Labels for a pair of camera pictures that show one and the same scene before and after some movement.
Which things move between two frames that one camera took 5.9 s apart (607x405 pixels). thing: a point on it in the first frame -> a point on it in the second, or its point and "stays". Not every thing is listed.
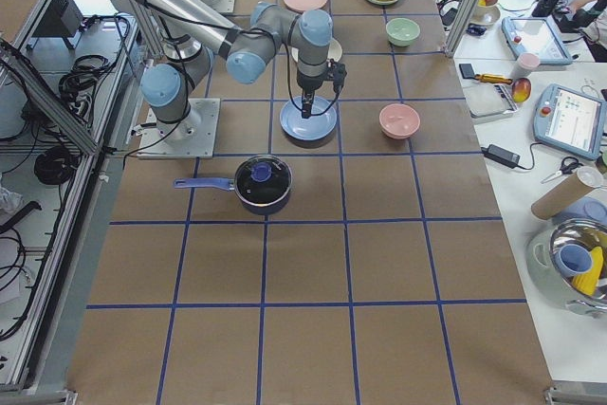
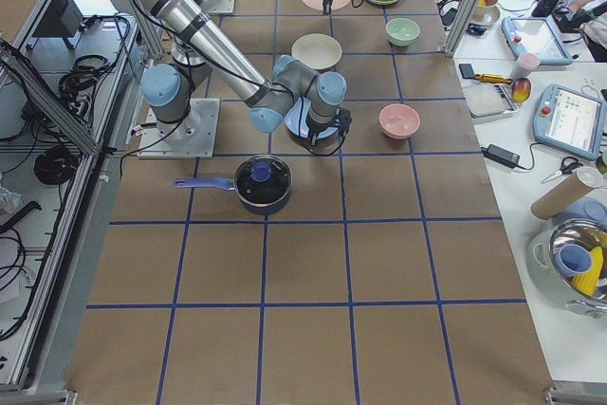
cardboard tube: [583, 180] stays
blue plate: [320, 124] stays
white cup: [526, 64] stays
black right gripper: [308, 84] -> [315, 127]
